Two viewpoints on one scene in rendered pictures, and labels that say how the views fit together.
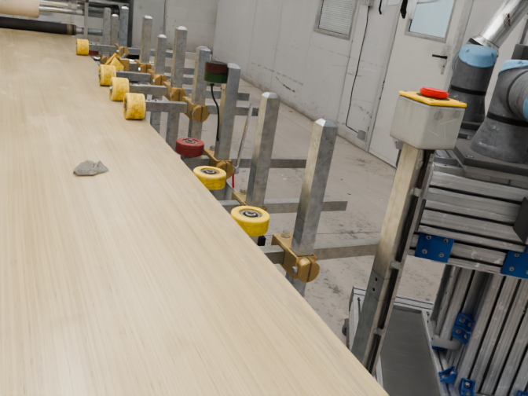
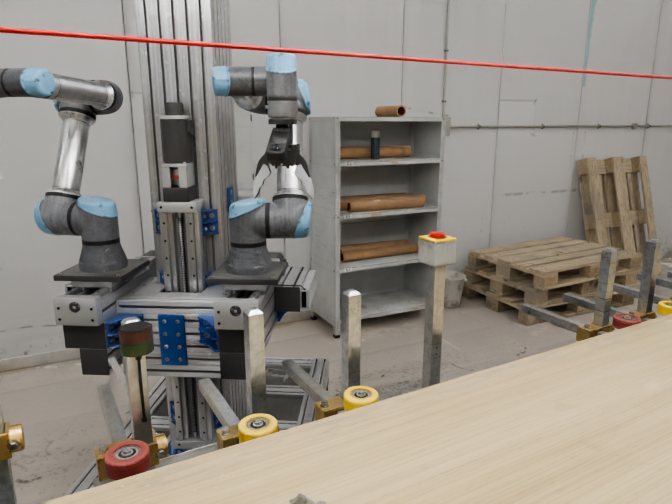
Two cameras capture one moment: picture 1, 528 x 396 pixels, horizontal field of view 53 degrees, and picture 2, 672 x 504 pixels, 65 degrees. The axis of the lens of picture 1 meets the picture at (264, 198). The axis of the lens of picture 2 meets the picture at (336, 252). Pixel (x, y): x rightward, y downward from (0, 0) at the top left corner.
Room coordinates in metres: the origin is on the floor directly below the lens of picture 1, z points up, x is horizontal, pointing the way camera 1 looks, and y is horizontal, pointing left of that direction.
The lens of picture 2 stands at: (1.07, 1.12, 1.51)
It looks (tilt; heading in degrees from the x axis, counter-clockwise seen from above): 14 degrees down; 269
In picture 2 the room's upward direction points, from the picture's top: straight up
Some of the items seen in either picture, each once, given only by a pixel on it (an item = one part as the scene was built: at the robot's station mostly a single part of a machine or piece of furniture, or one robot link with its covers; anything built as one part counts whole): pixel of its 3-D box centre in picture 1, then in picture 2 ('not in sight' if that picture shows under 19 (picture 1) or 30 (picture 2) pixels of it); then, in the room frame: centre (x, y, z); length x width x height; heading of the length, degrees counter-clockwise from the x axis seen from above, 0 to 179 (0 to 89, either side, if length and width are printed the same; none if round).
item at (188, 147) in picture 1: (188, 159); (129, 476); (1.45, 0.23, 0.85); 0.08 x 0.08 x 0.11
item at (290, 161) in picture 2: not in sight; (283, 143); (1.17, -0.26, 1.46); 0.09 x 0.08 x 0.12; 85
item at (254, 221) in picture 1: (247, 236); (360, 414); (0.99, 0.02, 0.85); 0.08 x 0.08 x 0.11
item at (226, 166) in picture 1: (216, 163); (132, 455); (1.47, 0.15, 0.85); 0.14 x 0.06 x 0.05; 28
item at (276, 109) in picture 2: not in sight; (281, 110); (1.18, -0.25, 1.54); 0.08 x 0.08 x 0.05
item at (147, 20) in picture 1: (144, 72); not in sight; (2.33, 0.61, 0.93); 0.04 x 0.04 x 0.48; 28
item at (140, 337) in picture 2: (216, 67); (135, 332); (1.43, 0.18, 1.13); 0.06 x 0.06 x 0.02
